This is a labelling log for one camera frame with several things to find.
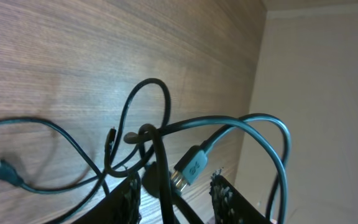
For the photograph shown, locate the black USB cable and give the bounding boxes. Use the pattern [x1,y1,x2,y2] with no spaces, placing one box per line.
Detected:
[122,113,291,224]

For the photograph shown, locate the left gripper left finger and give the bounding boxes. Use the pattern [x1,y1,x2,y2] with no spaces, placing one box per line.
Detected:
[73,173,142,224]

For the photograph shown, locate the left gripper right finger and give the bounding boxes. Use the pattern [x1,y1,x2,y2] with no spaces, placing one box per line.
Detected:
[209,169,271,224]

